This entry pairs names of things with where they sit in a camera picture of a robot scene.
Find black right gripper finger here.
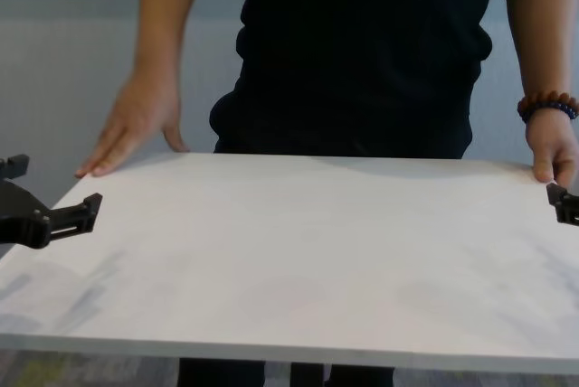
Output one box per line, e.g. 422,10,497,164
546,182,579,228

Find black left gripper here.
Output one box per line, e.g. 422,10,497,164
0,155,103,250

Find white rectangular table top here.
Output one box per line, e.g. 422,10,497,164
0,151,579,377

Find person's bare right forearm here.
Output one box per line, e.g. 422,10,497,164
129,0,252,85

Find person's bare left forearm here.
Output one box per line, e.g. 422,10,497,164
502,0,579,103

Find person's left hand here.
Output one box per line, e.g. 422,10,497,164
526,113,579,189

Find person's right hand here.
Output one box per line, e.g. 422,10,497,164
74,72,191,179

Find black trousers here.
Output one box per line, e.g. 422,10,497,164
178,356,394,387

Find dark blue bead bracelet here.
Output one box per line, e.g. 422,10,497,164
519,104,579,125

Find brown bead bracelet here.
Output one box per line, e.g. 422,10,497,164
517,91,579,119

